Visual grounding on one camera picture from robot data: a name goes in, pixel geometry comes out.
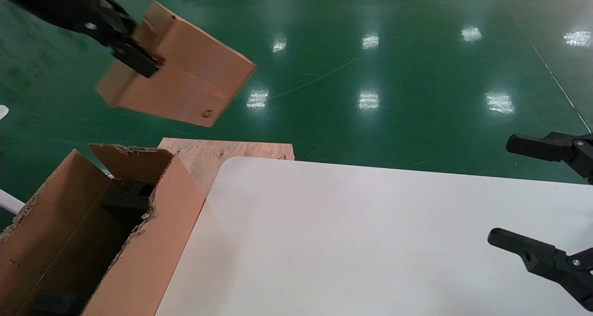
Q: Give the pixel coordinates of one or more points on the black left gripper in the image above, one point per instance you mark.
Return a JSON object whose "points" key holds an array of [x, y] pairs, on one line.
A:
{"points": [[51, 1]]}

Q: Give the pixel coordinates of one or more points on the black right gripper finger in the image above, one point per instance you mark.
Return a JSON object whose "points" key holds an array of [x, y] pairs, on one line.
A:
{"points": [[537, 255], [533, 148]]}

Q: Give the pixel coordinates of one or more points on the small brown cardboard box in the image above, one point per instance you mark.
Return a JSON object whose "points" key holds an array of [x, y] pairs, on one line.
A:
{"points": [[185, 89]]}

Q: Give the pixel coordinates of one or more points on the large open cardboard box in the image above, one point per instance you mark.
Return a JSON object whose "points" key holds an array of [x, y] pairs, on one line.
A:
{"points": [[60, 223]]}

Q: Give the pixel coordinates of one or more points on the light plywood board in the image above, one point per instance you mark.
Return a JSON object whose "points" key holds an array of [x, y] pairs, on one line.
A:
{"points": [[231, 151]]}

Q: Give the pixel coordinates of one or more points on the small white object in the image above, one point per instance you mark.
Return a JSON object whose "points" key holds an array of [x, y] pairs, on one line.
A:
{"points": [[3, 112]]}

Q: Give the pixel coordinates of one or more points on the white tube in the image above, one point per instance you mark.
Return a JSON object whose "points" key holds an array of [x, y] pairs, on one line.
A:
{"points": [[9, 202]]}

